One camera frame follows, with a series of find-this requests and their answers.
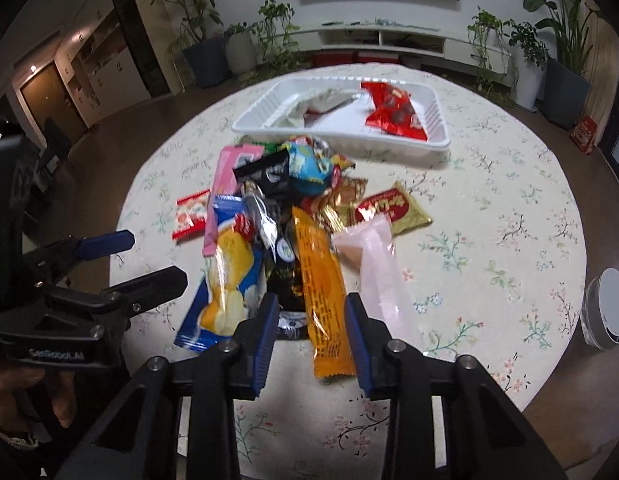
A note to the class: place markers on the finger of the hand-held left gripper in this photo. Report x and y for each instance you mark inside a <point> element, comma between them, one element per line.
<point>107,243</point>
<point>154,285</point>

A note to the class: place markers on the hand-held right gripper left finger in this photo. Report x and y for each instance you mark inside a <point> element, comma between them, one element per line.
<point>262,350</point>

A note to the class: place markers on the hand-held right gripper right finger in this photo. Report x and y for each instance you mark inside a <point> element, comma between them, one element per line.
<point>359,350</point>

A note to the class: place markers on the orange snack packet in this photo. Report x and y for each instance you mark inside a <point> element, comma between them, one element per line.
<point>319,285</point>

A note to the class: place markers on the blue yellow chips packet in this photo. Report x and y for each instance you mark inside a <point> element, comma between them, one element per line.
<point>229,270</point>

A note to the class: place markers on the red white candy packet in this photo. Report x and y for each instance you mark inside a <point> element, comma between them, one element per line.
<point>189,215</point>

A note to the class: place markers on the pale pink snack packet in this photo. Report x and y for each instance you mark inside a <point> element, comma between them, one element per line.
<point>374,270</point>

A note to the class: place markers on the white plastic tray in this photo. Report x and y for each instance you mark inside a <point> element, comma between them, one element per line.
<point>339,127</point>

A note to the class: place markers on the person's left forearm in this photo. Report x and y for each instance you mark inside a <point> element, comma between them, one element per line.
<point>9,452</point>

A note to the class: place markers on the person's left hand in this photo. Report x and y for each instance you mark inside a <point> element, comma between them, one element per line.
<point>54,400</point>

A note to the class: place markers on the black gold snack packet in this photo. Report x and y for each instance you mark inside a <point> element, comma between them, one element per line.
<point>284,285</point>

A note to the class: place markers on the dark chair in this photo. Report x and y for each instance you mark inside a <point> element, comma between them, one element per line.
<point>57,140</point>

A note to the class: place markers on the silver snack packet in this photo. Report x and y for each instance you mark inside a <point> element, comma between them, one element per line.
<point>262,220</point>

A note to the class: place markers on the bright pink snack packet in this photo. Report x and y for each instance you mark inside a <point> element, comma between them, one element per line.
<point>227,170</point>

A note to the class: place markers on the gold red snack packet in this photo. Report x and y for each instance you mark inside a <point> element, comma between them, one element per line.
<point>389,207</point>

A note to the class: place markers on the brown door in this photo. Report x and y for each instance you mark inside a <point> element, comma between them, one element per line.
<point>52,100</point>

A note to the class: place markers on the gold brown snack packet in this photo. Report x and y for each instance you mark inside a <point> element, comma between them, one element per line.
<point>344,192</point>

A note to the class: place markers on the light blue snack packet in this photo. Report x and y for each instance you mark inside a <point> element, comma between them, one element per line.
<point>307,170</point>

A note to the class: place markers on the clear colourful candy packet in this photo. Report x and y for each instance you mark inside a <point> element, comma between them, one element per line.
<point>334,157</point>

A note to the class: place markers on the tall plant in dark pot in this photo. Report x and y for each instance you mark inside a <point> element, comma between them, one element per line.
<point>199,60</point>

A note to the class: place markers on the plant in grey pot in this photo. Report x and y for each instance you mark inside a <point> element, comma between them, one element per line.
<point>241,52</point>

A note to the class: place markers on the red chocolate ball packet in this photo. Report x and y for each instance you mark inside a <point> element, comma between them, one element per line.
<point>394,110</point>

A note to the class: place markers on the grey snack packet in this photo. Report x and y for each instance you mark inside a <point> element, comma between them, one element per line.
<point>319,102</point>

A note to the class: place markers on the white cylindrical appliance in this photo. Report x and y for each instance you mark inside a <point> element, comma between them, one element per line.
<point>607,305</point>

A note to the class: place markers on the trailing green plant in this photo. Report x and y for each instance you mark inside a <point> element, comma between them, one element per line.
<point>279,40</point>
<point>484,45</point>

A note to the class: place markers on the red storage box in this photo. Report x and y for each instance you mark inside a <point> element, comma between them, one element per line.
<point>379,58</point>
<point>337,58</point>

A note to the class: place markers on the red paper bag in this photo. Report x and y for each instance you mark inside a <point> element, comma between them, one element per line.
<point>584,135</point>

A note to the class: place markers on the white television cabinet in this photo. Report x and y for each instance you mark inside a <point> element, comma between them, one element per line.
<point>349,37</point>

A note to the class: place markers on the plant in white pot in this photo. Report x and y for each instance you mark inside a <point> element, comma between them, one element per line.
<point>529,80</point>

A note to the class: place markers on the large leafy plant dark pot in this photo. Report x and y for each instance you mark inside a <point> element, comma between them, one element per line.
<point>567,87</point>

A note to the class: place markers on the beige curtain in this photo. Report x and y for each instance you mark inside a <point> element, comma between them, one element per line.
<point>602,75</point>

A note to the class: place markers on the white wall cabinet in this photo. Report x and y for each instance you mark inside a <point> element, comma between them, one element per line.
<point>109,60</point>

